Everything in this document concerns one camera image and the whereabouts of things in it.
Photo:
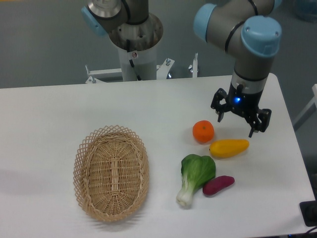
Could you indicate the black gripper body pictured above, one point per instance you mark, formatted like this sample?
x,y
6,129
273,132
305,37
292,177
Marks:
x,y
243,104

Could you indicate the yellow mango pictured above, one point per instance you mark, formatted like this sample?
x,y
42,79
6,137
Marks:
x,y
227,148

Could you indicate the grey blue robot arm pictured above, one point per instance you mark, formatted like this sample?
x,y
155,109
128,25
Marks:
x,y
242,28

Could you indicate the orange tangerine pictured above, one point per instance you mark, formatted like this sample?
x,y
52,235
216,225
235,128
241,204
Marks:
x,y
203,131

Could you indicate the white table leg right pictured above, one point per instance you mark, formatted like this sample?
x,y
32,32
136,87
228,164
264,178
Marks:
x,y
307,110

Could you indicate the green bok choy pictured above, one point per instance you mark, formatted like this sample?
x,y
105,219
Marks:
x,y
196,171

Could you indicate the purple sweet potato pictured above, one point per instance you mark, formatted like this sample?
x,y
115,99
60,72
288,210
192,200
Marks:
x,y
217,184

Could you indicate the black device at edge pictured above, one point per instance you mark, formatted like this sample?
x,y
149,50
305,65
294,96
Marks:
x,y
309,212

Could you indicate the blue translucent container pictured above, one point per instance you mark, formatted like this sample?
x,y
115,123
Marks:
x,y
306,10

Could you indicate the woven wicker basket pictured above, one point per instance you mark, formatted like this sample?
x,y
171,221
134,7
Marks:
x,y
111,173

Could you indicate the white metal base frame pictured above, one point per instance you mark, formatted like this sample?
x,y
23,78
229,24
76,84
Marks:
x,y
110,75

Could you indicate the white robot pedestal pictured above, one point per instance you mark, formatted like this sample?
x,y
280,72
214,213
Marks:
x,y
138,65

